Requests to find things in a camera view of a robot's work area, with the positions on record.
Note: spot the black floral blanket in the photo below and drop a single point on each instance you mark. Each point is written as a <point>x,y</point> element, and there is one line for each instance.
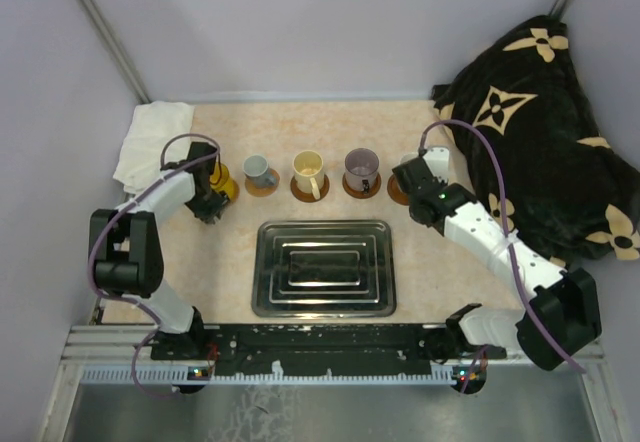
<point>535,156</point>

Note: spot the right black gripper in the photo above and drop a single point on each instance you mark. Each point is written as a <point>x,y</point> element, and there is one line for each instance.
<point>442,182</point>

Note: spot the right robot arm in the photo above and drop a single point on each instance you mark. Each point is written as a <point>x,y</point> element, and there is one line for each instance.
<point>559,313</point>

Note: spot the wooden coaster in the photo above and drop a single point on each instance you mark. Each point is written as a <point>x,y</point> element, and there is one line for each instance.
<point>300,194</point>
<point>350,191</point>
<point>395,193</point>

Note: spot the woven coaster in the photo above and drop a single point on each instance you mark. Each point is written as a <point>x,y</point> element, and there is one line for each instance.
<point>255,191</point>

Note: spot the cream mug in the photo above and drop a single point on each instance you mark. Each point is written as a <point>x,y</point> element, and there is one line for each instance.
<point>309,173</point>

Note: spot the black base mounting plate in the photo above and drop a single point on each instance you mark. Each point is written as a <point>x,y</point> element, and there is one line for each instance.
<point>316,350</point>

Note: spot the white and blue cup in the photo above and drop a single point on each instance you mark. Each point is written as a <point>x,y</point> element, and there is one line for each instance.
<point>408,157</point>

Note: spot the steel tray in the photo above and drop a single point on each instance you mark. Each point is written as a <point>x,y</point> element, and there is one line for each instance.
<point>324,269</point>

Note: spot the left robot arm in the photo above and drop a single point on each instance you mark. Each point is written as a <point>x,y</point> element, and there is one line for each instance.
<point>126,264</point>

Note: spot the white folded cloth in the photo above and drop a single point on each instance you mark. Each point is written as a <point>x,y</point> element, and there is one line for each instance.
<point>152,126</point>

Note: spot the yellow cup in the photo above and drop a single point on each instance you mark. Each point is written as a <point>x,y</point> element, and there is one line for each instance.
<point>223,183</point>

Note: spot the purple glass mug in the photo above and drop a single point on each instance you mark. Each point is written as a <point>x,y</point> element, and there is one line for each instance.
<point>361,171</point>

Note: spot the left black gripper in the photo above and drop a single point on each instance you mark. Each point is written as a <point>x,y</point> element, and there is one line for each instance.
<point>216,208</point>

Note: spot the small clear grey cup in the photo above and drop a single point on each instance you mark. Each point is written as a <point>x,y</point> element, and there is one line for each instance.
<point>257,170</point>

